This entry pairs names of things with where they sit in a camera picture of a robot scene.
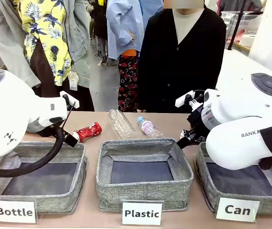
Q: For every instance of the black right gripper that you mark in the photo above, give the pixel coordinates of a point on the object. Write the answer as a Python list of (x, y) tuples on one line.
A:
[(196, 119)]

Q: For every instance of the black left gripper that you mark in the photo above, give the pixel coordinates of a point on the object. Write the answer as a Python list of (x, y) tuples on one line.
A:
[(43, 131)]

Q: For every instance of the black can with silver top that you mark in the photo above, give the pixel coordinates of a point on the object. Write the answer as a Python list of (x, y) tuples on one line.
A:
[(182, 134)]

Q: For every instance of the crushed red soda can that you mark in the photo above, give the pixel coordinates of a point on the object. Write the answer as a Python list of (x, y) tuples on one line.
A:
[(88, 132)]

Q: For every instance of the large clear plastic bottle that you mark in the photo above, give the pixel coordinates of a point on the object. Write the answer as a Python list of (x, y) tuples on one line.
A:
[(120, 124)]

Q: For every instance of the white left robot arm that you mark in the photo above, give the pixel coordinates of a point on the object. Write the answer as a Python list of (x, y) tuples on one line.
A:
[(9, 114)]

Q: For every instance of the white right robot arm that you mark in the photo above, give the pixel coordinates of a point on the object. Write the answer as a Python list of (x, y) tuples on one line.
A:
[(236, 145)]

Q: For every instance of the grey fabric basket for cans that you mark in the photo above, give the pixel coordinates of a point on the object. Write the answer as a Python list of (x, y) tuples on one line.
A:
[(207, 188)]

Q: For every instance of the grey fabric basket for bottles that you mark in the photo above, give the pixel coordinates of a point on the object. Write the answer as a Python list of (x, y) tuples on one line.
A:
[(50, 202)]

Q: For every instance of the grey fabric basket for plastic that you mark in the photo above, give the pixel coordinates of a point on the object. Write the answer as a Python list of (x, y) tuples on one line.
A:
[(140, 193)]

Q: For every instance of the white sign reading Can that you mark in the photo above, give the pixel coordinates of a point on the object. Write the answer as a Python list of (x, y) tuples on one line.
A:
[(237, 210)]

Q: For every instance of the small bottle with pink label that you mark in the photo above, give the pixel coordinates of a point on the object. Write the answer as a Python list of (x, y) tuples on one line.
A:
[(148, 126)]

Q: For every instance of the white price tag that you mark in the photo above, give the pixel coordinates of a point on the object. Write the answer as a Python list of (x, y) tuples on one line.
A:
[(73, 81)]

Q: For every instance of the brown skirt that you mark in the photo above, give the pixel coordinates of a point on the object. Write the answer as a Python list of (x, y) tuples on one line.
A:
[(43, 81)]

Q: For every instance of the person in black cardigan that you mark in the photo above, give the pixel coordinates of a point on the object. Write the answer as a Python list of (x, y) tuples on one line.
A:
[(164, 71)]

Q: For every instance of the red floral skirt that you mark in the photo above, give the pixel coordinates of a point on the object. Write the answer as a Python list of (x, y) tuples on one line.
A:
[(127, 83)]

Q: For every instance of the white sign reading Plastic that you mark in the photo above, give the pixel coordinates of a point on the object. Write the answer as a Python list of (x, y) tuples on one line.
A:
[(142, 213)]

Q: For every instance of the white sign reading Bottle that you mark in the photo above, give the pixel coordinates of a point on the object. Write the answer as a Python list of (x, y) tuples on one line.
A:
[(14, 211)]

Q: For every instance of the grey coat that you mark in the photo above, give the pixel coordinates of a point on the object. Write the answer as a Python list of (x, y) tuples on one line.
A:
[(7, 47)]

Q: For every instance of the white tape roll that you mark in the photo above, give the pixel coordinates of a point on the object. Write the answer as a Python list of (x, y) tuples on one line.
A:
[(249, 40)]

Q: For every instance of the yellow floral shirt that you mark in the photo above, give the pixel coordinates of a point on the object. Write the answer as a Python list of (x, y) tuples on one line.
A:
[(43, 23)]

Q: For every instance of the black pole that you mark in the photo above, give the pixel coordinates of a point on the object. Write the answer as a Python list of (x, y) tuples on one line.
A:
[(236, 26)]

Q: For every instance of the light blue shirt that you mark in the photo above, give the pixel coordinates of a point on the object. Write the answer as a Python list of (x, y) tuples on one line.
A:
[(120, 26)]

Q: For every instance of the clear plastic storage box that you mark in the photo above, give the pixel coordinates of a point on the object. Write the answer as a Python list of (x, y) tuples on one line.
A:
[(243, 21)]

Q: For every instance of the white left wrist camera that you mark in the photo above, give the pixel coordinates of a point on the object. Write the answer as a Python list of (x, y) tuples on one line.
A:
[(73, 101)]

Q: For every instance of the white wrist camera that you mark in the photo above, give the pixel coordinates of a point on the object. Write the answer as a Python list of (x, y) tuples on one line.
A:
[(182, 99), (73, 101)]

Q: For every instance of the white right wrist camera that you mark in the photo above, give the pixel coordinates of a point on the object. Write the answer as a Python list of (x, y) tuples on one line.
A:
[(182, 99)]

